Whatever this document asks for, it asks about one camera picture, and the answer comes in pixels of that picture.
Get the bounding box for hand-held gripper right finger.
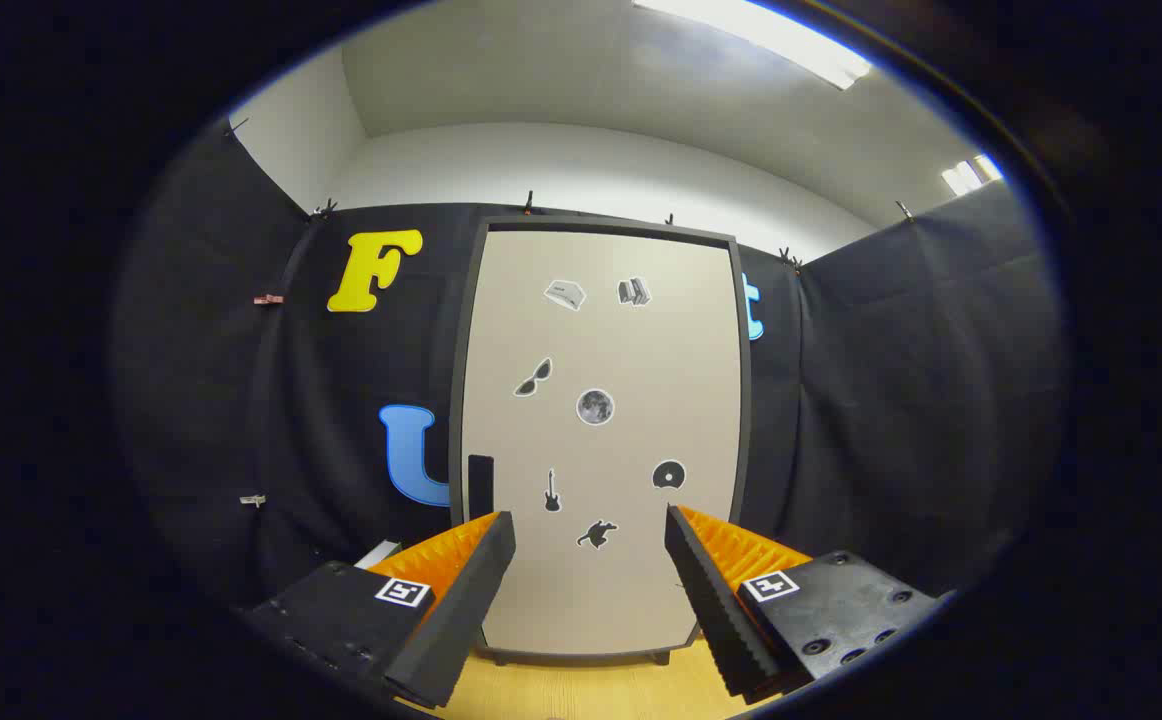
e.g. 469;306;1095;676
663;504;944;705

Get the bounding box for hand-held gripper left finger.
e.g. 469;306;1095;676
239;510;519;711

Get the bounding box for black cabinet door handle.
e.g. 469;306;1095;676
468;455;495;521

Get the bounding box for black backdrop cloth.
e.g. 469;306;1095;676
111;115;1072;641

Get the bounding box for grey cabinet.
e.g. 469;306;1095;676
449;215;754;669

